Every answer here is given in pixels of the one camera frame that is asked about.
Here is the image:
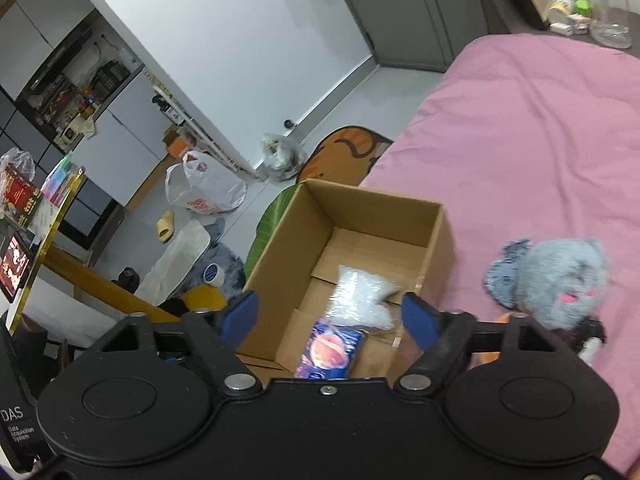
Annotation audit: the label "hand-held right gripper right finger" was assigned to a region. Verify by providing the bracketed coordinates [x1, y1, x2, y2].
[394, 292, 563, 397]

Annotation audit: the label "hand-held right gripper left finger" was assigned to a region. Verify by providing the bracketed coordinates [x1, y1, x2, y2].
[95, 291, 263, 398]

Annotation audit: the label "white sparkly soft pouch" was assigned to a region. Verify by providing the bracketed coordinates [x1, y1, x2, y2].
[324, 265, 402, 332]

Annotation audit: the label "brown cardboard box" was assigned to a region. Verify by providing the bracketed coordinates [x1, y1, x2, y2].
[235, 178, 458, 382]

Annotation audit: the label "blue printed soft packet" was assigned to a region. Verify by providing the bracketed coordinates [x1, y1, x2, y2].
[294, 317, 367, 382]

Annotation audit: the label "blue-grey small plush toy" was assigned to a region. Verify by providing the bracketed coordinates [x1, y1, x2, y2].
[482, 239, 531, 308]

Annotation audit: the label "grey plush toy pink mouth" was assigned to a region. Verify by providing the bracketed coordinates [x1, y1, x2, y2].
[515, 237, 613, 332]

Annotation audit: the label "small black doll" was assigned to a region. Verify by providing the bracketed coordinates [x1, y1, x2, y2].
[567, 316, 607, 367]

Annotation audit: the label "yellow stool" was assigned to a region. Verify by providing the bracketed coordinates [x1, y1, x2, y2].
[180, 285, 232, 317]

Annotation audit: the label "grey fluffy rug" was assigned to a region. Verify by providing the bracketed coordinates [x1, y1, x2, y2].
[177, 217, 247, 303]

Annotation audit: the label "white floor mat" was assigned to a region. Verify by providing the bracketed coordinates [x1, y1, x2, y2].
[134, 220, 211, 307]

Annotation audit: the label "green leaf mat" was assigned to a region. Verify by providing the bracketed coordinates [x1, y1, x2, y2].
[244, 184, 302, 292]

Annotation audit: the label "yellow slipper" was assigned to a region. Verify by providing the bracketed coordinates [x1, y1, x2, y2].
[156, 211, 175, 245]

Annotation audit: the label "dark shoes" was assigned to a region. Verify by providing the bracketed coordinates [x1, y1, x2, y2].
[110, 266, 142, 292]

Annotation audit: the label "white plastic bag red print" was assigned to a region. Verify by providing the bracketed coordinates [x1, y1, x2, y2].
[165, 150, 248, 217]

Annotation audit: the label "tablet with lit screen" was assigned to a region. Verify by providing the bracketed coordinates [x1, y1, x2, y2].
[0, 232, 40, 304]

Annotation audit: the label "round table yellow leg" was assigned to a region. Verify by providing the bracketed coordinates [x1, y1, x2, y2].
[0, 170, 181, 333]

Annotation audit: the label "clear plastic trash bag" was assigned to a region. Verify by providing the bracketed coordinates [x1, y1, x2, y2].
[260, 132, 304, 182]

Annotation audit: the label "orange cardboard box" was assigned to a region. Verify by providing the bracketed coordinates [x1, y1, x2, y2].
[164, 131, 197, 162]

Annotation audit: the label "orange cat rug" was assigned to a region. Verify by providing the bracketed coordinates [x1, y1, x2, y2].
[297, 127, 394, 188]

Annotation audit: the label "white narrow rack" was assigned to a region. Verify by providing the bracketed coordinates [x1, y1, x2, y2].
[145, 70, 251, 173]

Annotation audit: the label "white lower kitchen cabinet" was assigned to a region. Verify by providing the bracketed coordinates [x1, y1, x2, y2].
[74, 66, 167, 212]

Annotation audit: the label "white kitchen cabinet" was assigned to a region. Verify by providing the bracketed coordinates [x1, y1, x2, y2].
[74, 66, 167, 212]
[0, 0, 97, 97]

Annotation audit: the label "pink bed sheet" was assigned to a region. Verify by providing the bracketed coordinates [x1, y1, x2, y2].
[357, 34, 640, 476]

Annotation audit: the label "red box in plastic bag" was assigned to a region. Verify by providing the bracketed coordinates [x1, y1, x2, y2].
[0, 147, 45, 228]

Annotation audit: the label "stack of pastel boxes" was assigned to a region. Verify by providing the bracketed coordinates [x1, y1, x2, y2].
[41, 154, 85, 207]

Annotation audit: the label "row of kitchen jars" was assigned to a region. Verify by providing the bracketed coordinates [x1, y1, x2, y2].
[30, 59, 132, 137]

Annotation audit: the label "grey door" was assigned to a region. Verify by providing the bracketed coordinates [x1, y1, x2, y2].
[325, 0, 496, 72]

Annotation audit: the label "range hood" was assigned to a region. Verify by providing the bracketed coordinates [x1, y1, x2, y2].
[15, 25, 94, 107]

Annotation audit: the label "white bottle yellow label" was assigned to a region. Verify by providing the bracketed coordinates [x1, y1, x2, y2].
[547, 0, 574, 23]

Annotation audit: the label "white upper kitchen cabinet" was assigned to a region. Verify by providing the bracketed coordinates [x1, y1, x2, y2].
[0, 0, 97, 97]

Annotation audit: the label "clear water jug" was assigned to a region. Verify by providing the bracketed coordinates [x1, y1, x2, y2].
[580, 0, 632, 49]

